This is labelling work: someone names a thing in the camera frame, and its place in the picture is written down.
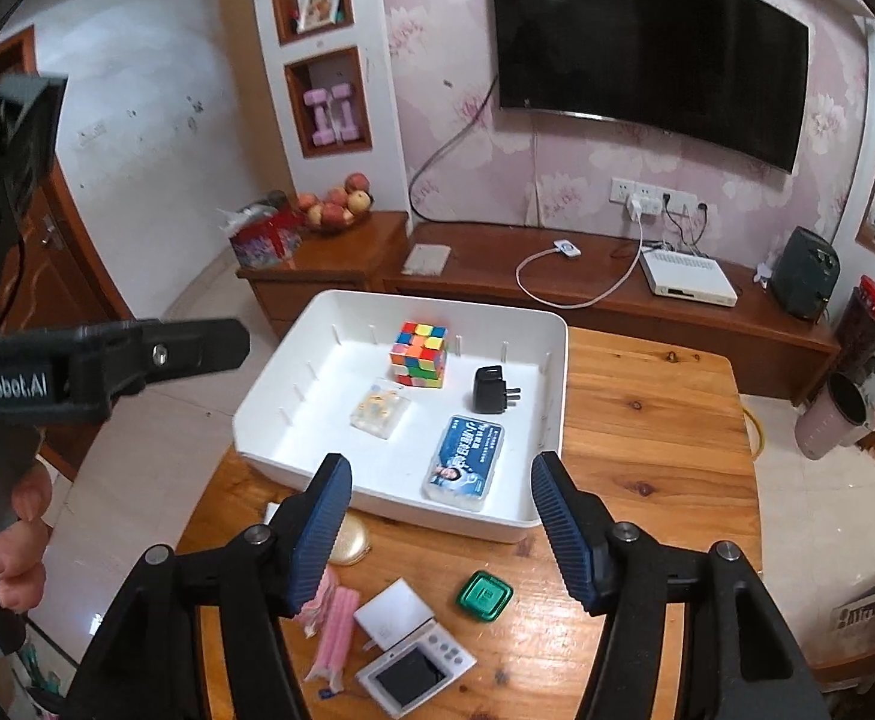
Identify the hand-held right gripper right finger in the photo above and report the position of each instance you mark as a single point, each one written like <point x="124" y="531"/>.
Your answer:
<point x="565" y="540"/>

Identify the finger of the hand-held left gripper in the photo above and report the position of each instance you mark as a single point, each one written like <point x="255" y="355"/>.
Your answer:
<point x="182" y="349"/>

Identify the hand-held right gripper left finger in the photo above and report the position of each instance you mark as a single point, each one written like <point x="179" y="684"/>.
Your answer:
<point x="317" y="540"/>

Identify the round gold tin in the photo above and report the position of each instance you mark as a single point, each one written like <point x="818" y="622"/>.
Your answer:
<point x="351" y="544"/>

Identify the pink stick packet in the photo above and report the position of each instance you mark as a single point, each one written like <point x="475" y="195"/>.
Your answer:
<point x="338" y="630"/>

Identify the small green box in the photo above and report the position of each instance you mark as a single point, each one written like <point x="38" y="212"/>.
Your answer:
<point x="484" y="596"/>

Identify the white plastic storage tray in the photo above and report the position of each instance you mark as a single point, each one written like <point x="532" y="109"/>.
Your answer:
<point x="317" y="405"/>

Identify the white digital timer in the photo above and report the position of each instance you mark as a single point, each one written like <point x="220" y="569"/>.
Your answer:
<point x="411" y="675"/>

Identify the person's left hand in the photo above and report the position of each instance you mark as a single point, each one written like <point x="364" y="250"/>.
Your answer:
<point x="14" y="562"/>

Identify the white card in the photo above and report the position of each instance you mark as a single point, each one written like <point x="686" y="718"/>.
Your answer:
<point x="272" y="512"/>

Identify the blue tissue packet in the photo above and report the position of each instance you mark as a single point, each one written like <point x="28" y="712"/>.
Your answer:
<point x="463" y="465"/>

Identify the red tissue pack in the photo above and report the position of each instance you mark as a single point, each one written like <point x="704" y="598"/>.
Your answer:
<point x="268" y="240"/>

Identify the low wooden side cabinet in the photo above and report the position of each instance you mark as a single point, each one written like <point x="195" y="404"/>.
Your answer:
<point x="317" y="281"/>

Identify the black plug adapter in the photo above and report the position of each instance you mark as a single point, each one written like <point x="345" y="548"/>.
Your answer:
<point x="490" y="388"/>

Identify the dark fruit bowl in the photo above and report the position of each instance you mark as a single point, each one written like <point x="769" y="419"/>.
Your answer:
<point x="340" y="226"/>

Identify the bowl of apples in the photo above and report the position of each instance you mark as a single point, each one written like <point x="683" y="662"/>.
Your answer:
<point x="332" y="206"/>

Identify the colourful puzzle cube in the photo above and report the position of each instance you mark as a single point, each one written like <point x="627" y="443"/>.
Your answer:
<point x="418" y="356"/>

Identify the long wooden television cabinet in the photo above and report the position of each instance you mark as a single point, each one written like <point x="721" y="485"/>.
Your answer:
<point x="707" y="334"/>

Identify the grey pad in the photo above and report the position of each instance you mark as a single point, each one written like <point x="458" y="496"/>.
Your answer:
<point x="427" y="259"/>

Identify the small white charging puck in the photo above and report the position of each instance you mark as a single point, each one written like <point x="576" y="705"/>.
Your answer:
<point x="567" y="248"/>

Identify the white set-top box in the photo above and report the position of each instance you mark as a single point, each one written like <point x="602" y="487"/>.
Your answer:
<point x="688" y="275"/>

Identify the newspaper stack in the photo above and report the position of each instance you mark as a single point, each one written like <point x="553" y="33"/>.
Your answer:
<point x="857" y="611"/>

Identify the white plug-in charger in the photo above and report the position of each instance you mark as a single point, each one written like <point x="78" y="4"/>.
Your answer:
<point x="635" y="208"/>

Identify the red lid jar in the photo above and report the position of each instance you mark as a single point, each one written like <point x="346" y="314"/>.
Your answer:
<point x="868" y="322"/>

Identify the white wall switch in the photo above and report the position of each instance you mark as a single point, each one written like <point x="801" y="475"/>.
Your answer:
<point x="91" y="133"/>

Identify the white wall outlets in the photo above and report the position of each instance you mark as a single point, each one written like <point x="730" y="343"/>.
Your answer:
<point x="651" y="193"/>

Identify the photo frame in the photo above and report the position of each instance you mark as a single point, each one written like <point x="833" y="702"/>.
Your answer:
<point x="319" y="4"/>

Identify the black wall television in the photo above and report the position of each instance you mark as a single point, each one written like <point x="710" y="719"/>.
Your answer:
<point x="632" y="37"/>

